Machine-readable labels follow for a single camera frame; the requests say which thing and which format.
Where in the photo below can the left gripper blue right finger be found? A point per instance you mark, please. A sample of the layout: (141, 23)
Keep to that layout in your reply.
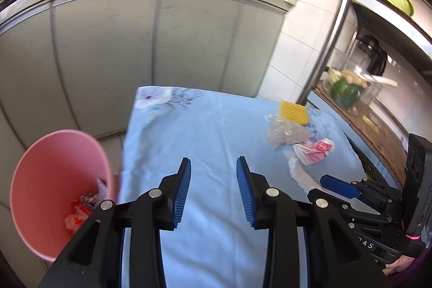
(252, 187)

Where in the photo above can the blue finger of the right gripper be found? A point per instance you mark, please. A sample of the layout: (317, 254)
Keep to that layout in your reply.
(339, 187)

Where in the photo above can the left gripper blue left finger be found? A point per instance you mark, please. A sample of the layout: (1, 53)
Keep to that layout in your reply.
(174, 188)

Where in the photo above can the pink white paper cup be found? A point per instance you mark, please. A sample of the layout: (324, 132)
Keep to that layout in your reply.
(312, 153)

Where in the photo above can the clear plastic bag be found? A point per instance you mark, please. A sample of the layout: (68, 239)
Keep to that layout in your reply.
(284, 132)

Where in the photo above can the silver foil wrapper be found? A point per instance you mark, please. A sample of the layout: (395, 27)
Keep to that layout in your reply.
(90, 199)

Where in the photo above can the orange plastic wrapper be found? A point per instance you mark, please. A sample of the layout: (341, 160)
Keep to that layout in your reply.
(79, 214)

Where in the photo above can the pink plastic trash bucket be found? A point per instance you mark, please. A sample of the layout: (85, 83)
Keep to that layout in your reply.
(54, 172)

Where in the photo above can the grey kitchen base cabinet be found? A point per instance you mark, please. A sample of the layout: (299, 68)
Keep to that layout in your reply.
(76, 64)

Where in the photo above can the person's right hand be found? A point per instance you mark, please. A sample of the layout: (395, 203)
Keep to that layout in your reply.
(398, 266)

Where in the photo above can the white paper strip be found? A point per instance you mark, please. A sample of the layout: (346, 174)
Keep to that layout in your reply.
(302, 179)

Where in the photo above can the light blue floral tablecloth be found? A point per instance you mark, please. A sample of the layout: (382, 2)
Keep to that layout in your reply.
(214, 244)

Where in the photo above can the white tissue scrap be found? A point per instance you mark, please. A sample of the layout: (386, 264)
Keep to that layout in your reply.
(268, 117)

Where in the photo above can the yellow foam fruit net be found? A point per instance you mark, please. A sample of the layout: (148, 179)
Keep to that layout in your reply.
(296, 113)

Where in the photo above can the green squash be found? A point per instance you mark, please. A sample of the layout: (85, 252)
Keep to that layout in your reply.
(344, 94)

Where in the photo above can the ginger root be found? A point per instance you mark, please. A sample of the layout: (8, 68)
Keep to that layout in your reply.
(353, 78)

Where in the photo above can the black blender jug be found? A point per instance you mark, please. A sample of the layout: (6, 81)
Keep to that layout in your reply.
(368, 53)

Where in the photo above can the metal shelf rack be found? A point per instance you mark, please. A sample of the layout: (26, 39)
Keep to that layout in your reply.
(337, 21)

